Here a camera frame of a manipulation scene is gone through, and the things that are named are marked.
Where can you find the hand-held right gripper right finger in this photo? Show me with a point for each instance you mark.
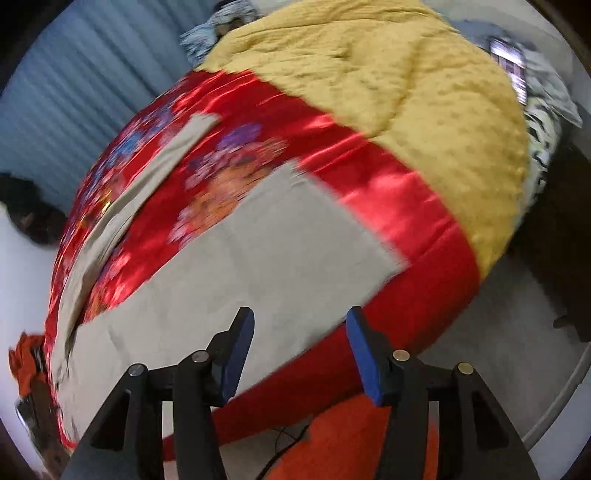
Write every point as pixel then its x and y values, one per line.
pixel 367 355

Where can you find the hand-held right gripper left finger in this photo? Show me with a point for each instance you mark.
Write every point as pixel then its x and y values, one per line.
pixel 238 350

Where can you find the beige pants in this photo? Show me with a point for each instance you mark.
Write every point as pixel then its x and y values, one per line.
pixel 277 258

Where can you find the orange rug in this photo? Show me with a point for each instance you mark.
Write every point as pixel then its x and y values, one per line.
pixel 337 443

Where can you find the red floral blanket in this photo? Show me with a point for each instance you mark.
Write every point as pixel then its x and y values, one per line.
pixel 415 221

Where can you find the orange crumpled cloth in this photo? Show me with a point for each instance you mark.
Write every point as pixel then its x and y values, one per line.
pixel 27 360

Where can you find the dark wooden furniture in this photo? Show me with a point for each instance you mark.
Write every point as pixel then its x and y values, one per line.
pixel 563 230

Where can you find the black hanging clothing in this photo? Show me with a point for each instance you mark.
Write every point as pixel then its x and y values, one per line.
pixel 32 207

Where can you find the zebra print cloth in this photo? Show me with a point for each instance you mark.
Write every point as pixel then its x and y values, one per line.
pixel 540 147

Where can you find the yellow blanket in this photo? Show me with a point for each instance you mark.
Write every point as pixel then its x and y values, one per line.
pixel 392 83

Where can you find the blue curtain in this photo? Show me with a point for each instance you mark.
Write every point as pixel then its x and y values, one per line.
pixel 92 69

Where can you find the grey patterned cloth bundle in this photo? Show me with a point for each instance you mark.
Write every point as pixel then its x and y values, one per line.
pixel 207 32

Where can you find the dark checked cloth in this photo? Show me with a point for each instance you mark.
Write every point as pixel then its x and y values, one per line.
pixel 510 64

